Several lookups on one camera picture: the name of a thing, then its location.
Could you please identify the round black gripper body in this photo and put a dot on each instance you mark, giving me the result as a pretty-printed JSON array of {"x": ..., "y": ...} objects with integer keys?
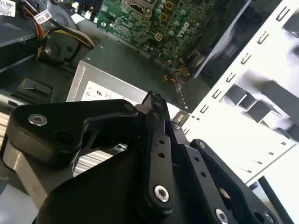
[{"x": 105, "y": 198}]

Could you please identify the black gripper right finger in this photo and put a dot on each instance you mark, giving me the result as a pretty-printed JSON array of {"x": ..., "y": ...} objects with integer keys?
[{"x": 210, "y": 175}]

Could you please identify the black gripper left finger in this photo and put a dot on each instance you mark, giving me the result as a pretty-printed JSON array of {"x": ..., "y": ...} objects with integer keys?
[{"x": 58, "y": 121}]

